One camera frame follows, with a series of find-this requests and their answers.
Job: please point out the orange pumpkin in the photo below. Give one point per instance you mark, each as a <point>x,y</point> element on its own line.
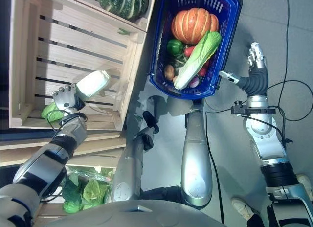
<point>190,25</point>

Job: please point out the dark green lettuce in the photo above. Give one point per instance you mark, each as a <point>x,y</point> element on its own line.
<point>71,195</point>

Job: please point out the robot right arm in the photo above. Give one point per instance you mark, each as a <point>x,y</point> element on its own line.
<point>271,143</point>

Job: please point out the napa cabbage white green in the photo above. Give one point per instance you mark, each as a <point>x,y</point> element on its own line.
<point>93,85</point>
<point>195,60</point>

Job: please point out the green striped pumpkin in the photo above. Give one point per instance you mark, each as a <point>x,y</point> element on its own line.
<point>122,3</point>

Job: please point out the blue plastic shopping basket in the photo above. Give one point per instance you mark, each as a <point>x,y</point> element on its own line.
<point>156,53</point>

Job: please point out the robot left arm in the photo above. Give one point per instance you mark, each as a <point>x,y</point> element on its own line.
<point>44,163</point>

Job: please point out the purple onion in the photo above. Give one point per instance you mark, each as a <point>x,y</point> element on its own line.
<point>194,82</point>

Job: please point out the small green leaf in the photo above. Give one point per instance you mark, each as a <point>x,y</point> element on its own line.
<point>123,31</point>

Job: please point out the red fruit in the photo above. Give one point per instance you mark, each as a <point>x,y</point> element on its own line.
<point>203,71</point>

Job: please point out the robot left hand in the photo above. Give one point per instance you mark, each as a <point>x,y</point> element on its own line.
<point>64,99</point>

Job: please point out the brown potato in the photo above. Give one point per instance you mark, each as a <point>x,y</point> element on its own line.
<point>169,71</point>

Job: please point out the wooden crate with pumpkin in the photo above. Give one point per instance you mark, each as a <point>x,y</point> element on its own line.
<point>97,15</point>

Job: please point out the person's white shoe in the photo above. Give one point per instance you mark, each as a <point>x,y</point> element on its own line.
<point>242,208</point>
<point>305,184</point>

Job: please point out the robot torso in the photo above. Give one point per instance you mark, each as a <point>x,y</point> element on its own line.
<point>127,214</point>

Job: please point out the dark green leafy vegetable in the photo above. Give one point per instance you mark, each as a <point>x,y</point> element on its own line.
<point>178,61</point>

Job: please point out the green bell pepper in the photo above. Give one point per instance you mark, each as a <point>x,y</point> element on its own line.
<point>174,46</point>

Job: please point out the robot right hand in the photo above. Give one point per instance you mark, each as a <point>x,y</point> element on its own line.
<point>255,81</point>

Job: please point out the large slatted wooden crate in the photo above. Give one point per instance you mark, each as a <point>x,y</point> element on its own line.
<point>80,53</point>

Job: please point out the low wooden crate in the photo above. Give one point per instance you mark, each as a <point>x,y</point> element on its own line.
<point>97,148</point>

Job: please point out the person's leg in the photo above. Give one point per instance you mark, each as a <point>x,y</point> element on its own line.
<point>254,220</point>

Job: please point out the light green lettuce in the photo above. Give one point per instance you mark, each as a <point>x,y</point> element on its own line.
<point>94,192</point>

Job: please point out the red tomato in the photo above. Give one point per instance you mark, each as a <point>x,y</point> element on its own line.
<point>188,51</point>

